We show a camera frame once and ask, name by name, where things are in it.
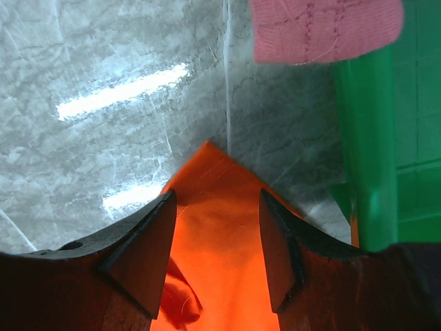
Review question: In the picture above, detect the green plastic tray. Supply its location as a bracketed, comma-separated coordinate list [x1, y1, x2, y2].
[331, 1, 440, 251]

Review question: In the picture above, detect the dusty rose t-shirt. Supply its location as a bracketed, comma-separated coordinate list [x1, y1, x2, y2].
[249, 0, 404, 65]

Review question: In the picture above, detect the orange t-shirt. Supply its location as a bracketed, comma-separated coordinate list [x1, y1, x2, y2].
[151, 142, 279, 330]

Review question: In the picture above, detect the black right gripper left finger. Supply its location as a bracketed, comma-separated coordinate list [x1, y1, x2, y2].
[1, 191, 176, 330]

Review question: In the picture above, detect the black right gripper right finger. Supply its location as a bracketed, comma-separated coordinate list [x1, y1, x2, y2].
[259, 190, 440, 330]

